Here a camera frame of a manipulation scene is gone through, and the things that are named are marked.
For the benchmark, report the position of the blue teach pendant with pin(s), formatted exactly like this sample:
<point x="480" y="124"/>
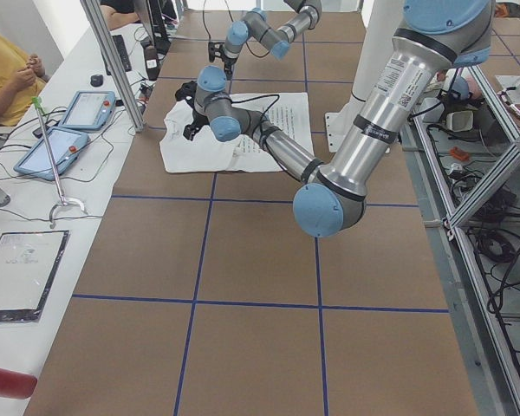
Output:
<point x="89" y="110"/>
<point x="65" y="145"/>

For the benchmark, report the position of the lower blue teach pendant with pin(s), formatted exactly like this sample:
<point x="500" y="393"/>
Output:
<point x="65" y="145"/>

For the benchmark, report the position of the aluminium frame post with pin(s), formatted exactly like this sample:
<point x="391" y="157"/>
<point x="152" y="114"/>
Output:
<point x="113" y="60"/>

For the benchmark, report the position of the white long-sleeve printed shirt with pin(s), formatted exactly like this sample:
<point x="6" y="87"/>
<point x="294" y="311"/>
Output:
<point x="289" y="111"/>

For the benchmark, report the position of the black computer mouse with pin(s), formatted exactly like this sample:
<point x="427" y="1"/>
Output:
<point x="96" y="80"/>

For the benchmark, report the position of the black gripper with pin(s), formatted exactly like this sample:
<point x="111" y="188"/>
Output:
<point x="196" y="118"/>
<point x="228" y="63"/>

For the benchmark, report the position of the metal reacher stick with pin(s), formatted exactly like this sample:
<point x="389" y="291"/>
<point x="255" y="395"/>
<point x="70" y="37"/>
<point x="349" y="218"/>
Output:
<point x="64" y="200"/>

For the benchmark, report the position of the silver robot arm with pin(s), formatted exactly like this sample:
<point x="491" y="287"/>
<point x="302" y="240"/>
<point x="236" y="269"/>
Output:
<point x="254" y="25"/>
<point x="433" y="36"/>

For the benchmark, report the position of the upper blue teach pendant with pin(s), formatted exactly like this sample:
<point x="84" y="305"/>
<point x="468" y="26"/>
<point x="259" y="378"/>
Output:
<point x="89" y="110"/>

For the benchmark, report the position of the black keyboard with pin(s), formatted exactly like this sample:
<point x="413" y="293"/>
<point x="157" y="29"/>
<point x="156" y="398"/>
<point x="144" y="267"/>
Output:
<point x="121" y="48"/>

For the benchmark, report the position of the red cylinder bottle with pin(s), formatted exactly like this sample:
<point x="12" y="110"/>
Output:
<point x="16" y="385"/>

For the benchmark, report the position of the person in yellow shirt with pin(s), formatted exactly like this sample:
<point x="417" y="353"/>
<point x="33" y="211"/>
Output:
<point x="22" y="77"/>

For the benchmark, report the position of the white central pedestal column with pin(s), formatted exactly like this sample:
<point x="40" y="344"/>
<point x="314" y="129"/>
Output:
<point x="381" y="19"/>

